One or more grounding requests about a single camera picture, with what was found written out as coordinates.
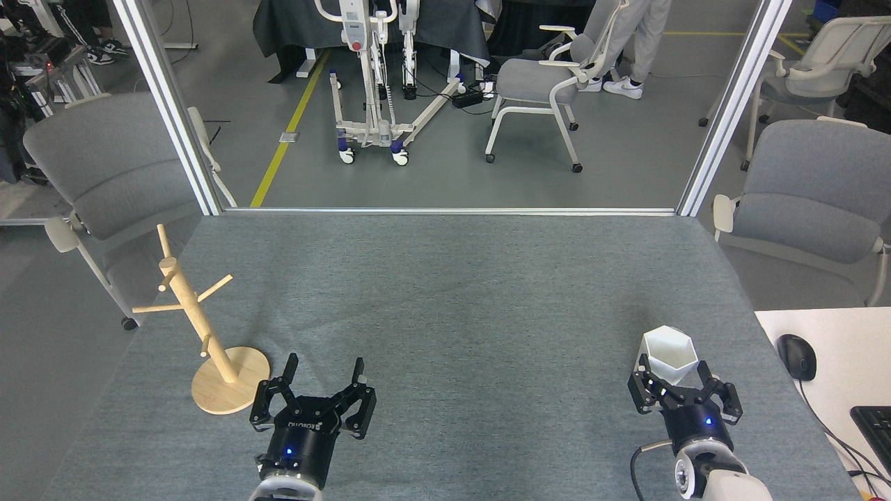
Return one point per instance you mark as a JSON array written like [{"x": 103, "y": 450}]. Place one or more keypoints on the black power strip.
[{"x": 468, "y": 96}]

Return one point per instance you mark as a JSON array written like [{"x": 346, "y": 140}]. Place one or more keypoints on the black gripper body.
[
  {"x": 696, "y": 428},
  {"x": 303, "y": 442}
]

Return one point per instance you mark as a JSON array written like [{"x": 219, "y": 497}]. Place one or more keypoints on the white wheeled stand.
[{"x": 376, "y": 132}]

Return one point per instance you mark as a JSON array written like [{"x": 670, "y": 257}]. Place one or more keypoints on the person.
[{"x": 97, "y": 28}]

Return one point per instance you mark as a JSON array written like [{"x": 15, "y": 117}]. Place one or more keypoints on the metal floor plate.
[{"x": 289, "y": 137}]

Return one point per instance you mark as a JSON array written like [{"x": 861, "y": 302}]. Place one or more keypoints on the white hexagonal cup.
[{"x": 669, "y": 355}]

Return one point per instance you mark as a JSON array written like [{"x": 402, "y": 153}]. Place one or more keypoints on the black table cloth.
[{"x": 292, "y": 28}]

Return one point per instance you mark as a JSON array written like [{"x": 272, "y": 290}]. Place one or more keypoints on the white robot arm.
[
  {"x": 285, "y": 488},
  {"x": 710, "y": 476}
]

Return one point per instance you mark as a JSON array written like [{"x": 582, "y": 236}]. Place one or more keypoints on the silver aluminium post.
[
  {"x": 174, "y": 111},
  {"x": 731, "y": 111}
]

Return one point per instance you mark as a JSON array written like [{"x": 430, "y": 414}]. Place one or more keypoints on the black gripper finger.
[
  {"x": 275, "y": 400},
  {"x": 647, "y": 393},
  {"x": 720, "y": 400},
  {"x": 358, "y": 407}
]

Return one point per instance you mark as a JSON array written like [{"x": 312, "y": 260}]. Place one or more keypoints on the wooden cup rack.
[{"x": 209, "y": 348}]

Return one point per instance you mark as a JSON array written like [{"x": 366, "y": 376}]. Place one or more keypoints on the black keyboard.
[{"x": 876, "y": 431}]

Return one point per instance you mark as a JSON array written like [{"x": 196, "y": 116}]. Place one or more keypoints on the grey chair with white frame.
[
  {"x": 118, "y": 167},
  {"x": 800, "y": 83},
  {"x": 536, "y": 80},
  {"x": 814, "y": 195}
]

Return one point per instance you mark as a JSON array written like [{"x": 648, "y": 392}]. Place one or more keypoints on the black computer mouse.
[{"x": 798, "y": 356}]

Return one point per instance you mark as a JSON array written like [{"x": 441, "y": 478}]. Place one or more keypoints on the white desk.
[{"x": 849, "y": 362}]

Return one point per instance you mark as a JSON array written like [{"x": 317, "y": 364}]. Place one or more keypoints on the silver table edge rail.
[{"x": 445, "y": 211}]

